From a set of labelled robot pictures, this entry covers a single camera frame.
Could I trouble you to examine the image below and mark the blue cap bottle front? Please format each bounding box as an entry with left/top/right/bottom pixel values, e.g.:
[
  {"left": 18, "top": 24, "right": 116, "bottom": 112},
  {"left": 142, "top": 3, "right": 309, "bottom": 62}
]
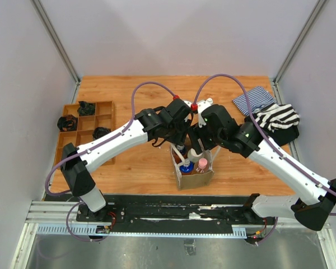
[{"left": 179, "top": 160, "right": 194, "bottom": 175}]

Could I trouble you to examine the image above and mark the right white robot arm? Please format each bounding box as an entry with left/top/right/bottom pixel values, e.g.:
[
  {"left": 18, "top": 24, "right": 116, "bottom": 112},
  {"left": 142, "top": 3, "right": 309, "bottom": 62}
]
[{"left": 188, "top": 101, "right": 336, "bottom": 231}]

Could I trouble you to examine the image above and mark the pink cap bottle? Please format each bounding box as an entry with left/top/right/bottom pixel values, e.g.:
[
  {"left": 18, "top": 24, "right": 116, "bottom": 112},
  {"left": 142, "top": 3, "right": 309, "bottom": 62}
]
[{"left": 192, "top": 157, "right": 208, "bottom": 174}]

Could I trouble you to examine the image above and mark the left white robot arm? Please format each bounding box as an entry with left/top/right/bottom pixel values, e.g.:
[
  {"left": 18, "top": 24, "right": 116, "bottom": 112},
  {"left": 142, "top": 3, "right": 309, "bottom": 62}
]
[{"left": 60, "top": 98, "right": 193, "bottom": 222}]

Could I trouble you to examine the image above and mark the green bottle white cap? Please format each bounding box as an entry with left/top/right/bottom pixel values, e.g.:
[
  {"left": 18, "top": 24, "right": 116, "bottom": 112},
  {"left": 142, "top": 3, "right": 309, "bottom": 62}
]
[{"left": 187, "top": 148, "right": 203, "bottom": 163}]

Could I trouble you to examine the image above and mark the blue white striped cloth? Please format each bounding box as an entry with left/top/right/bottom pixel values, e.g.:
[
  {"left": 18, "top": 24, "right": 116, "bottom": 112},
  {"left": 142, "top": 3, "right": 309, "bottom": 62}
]
[{"left": 232, "top": 86, "right": 276, "bottom": 116}]

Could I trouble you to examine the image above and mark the dark green rolled sock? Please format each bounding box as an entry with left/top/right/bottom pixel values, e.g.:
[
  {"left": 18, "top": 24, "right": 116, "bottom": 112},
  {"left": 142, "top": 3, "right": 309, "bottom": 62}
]
[{"left": 77, "top": 101, "right": 96, "bottom": 117}]

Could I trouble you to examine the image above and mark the black white striped cloth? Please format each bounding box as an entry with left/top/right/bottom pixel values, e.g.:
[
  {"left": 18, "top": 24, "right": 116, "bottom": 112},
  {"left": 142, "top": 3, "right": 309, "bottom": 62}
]
[{"left": 253, "top": 104, "right": 300, "bottom": 132}]

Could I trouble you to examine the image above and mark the beige canvas bag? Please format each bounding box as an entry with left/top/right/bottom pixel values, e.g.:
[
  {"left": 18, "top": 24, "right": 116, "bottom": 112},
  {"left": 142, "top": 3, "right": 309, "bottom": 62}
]
[{"left": 170, "top": 145, "right": 220, "bottom": 191}]

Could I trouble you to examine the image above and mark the dark rolled sock orange pattern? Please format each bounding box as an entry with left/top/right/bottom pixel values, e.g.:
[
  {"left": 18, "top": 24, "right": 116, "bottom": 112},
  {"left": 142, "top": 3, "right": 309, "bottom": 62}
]
[{"left": 57, "top": 114, "right": 78, "bottom": 132}]

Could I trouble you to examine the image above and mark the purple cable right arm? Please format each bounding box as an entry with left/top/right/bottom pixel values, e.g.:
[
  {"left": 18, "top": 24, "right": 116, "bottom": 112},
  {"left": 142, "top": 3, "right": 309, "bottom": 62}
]
[{"left": 193, "top": 73, "right": 336, "bottom": 247}]

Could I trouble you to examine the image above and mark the dark blue rolled sock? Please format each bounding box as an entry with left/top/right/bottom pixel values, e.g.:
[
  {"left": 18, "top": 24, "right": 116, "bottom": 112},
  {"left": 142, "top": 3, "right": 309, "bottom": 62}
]
[{"left": 92, "top": 127, "right": 111, "bottom": 140}]

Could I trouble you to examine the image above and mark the blue cap bottle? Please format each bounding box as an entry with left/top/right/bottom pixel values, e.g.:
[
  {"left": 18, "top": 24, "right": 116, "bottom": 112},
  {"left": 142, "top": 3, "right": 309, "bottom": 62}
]
[
  {"left": 179, "top": 160, "right": 194, "bottom": 175},
  {"left": 176, "top": 145, "right": 188, "bottom": 159}
]

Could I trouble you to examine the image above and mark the blue cap bottle back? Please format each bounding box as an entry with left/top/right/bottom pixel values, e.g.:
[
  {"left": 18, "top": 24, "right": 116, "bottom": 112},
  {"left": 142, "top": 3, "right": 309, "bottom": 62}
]
[{"left": 176, "top": 145, "right": 188, "bottom": 159}]

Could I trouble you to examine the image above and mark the wooden compartment tray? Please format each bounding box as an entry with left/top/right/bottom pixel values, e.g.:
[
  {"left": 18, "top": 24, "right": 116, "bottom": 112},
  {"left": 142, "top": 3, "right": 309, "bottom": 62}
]
[{"left": 54, "top": 101, "right": 116, "bottom": 164}]

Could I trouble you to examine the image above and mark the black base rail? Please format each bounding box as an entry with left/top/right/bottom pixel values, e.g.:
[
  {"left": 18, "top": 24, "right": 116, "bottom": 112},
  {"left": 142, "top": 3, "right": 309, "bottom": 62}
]
[{"left": 76, "top": 194, "right": 275, "bottom": 234}]

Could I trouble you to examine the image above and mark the white slotted cable duct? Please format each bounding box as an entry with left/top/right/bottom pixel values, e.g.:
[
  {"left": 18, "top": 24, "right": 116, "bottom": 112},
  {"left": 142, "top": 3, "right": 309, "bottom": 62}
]
[{"left": 36, "top": 224, "right": 247, "bottom": 239}]

